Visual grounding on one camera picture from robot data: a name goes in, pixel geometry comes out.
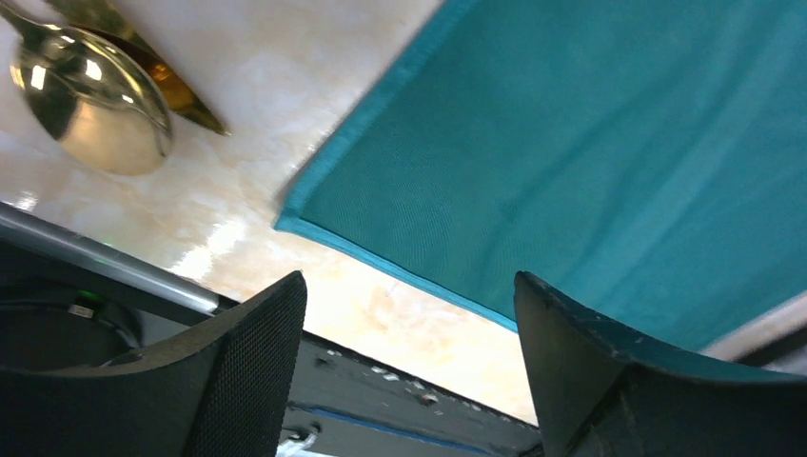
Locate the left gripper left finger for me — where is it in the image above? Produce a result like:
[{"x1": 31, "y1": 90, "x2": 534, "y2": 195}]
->
[{"x1": 1, "y1": 271, "x2": 307, "y2": 456}]

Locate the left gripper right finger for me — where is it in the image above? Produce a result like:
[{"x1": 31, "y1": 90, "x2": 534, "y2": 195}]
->
[{"x1": 514, "y1": 271, "x2": 806, "y2": 456}]

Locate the teal cloth napkin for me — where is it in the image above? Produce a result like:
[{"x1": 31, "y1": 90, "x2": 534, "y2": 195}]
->
[{"x1": 275, "y1": 1, "x2": 806, "y2": 349}]

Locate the gold spoon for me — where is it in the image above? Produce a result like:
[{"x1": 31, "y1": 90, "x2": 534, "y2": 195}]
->
[{"x1": 1, "y1": 1, "x2": 174, "y2": 176}]

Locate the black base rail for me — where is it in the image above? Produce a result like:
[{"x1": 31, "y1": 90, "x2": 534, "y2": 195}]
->
[{"x1": 1, "y1": 205, "x2": 543, "y2": 456}]

